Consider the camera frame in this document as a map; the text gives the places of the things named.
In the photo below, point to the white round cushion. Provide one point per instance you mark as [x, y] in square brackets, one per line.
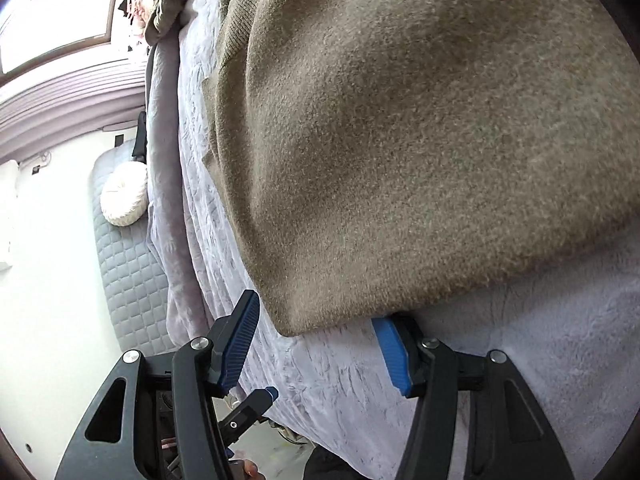
[124, 197]

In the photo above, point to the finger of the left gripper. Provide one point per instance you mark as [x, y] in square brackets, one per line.
[273, 392]
[243, 416]

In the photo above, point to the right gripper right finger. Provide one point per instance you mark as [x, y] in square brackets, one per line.
[510, 437]

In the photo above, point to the person's left hand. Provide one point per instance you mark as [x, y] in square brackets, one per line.
[240, 469]

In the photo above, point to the window with brown frame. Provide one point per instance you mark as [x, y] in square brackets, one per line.
[36, 32]

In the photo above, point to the grey quilted headboard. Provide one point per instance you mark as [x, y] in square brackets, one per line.
[135, 286]

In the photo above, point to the grey duvet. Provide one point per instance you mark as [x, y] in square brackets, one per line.
[187, 312]

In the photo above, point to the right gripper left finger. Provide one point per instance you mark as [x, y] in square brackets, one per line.
[144, 400]

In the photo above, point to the lavender embossed bedspread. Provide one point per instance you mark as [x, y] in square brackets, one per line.
[571, 325]

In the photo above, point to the olive knit sweater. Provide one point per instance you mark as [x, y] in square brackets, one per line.
[385, 155]

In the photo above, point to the mauve curtain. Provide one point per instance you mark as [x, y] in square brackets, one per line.
[55, 111]

